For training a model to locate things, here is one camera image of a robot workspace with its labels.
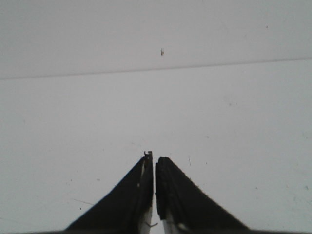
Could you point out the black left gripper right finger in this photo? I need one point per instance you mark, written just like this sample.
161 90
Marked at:
182 206

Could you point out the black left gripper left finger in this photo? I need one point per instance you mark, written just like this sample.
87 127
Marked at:
127 207

